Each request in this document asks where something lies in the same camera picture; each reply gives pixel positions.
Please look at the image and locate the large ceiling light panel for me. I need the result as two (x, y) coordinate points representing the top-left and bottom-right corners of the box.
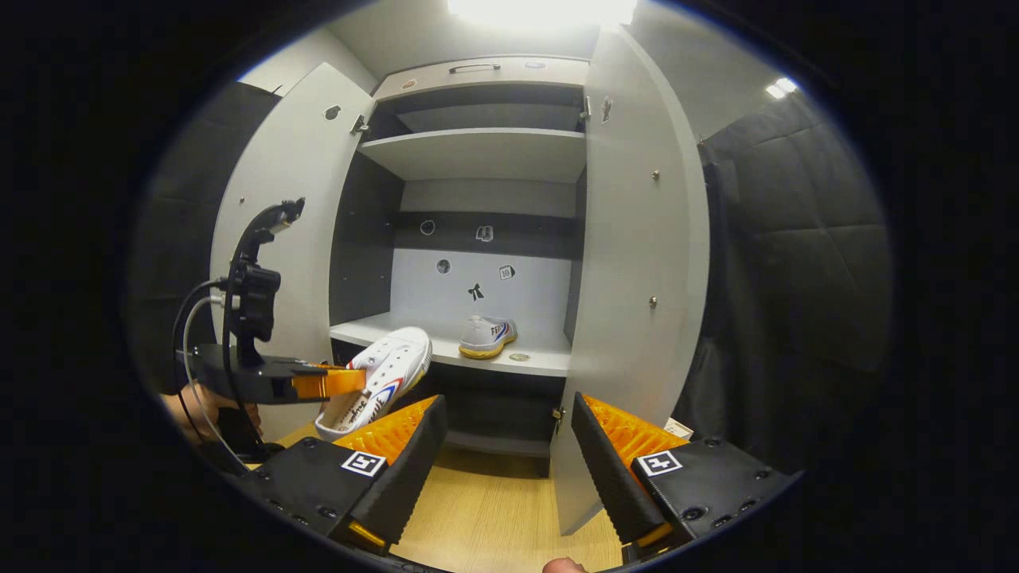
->
(446, 0), (638, 29)

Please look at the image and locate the grey shoe cabinet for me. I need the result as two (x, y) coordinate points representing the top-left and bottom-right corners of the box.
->
(328, 54), (594, 478)

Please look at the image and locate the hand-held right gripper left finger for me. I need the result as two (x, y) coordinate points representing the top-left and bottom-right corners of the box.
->
(239, 396), (448, 556)

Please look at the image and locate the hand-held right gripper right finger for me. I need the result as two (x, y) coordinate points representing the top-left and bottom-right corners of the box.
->
(572, 392), (801, 562)

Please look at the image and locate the white canvas shoe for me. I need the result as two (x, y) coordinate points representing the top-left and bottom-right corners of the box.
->
(314, 326), (433, 442)
(459, 314), (518, 360)

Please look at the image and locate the grey shoe cabinet door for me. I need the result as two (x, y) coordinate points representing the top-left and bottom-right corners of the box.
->
(549, 28), (712, 536)
(209, 62), (375, 442)

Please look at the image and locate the grey cabinet drawer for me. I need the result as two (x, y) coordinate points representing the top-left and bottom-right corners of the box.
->
(374, 56), (591, 100)

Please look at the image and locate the white cable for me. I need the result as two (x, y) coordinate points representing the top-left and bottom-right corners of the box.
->
(182, 296), (252, 472)

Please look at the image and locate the black backdrop cloth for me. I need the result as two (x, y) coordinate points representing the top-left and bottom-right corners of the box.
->
(127, 80), (894, 478)

